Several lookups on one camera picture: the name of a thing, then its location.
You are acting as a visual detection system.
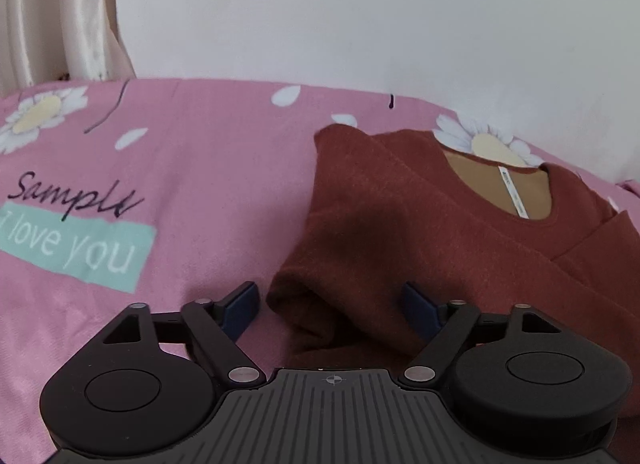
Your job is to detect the pink floral bed sheet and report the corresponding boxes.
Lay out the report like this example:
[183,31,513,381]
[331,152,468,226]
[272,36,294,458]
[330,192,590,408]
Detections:
[1,80,639,463]

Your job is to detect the dark red knit sweater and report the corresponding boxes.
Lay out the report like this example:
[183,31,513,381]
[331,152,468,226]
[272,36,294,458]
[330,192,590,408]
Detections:
[267,125,639,368]

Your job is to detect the beige satin curtain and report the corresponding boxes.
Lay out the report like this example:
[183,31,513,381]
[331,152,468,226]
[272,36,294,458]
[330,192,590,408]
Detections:
[1,0,134,95]

